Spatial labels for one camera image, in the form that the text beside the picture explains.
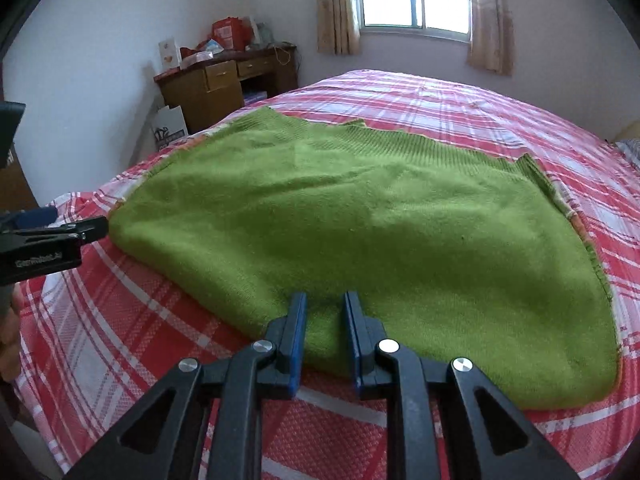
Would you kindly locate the stack of books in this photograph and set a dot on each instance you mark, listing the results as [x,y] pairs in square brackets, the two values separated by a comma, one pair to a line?
[255,96]

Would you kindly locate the patterned white pillow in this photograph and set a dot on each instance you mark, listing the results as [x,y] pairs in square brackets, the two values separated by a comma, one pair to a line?
[631,152]

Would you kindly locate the green striped knit sweater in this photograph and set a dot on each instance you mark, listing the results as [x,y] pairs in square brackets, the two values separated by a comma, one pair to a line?
[350,210]

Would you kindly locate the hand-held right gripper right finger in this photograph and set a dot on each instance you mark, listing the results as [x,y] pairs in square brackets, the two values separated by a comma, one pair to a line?
[350,340]

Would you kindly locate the white printed paper bag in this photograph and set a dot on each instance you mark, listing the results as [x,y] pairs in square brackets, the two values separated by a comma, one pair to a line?
[170,127]

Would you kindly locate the person's left hand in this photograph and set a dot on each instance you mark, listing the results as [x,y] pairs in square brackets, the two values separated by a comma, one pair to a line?
[9,350]

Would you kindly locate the brown wooden board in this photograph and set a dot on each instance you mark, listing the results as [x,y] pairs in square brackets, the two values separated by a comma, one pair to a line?
[17,185]

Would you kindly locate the white blue packet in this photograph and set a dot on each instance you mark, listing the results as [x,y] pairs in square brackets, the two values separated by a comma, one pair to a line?
[211,47]

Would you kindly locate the red gift bag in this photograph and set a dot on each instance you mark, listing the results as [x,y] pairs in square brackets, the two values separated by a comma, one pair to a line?
[227,35]

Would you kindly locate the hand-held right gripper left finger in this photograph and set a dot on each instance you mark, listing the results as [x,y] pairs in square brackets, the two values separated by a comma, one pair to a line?
[299,340]

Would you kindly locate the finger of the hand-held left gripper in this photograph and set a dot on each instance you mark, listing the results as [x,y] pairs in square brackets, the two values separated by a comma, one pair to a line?
[35,217]
[75,230]

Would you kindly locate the brown wooden desk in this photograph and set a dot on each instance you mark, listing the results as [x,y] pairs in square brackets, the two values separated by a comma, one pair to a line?
[220,95]

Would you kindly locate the beige patterned curtain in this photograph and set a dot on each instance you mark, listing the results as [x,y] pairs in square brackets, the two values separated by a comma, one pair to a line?
[337,10]
[492,25]

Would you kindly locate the white card box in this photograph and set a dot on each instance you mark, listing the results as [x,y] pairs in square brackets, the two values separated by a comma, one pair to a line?
[169,55]

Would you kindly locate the white plastic bag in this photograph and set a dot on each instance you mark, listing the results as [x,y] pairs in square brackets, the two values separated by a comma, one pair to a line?
[260,32]

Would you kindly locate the red plaid bed sheet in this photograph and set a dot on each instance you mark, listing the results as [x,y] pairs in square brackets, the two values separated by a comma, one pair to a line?
[125,320]

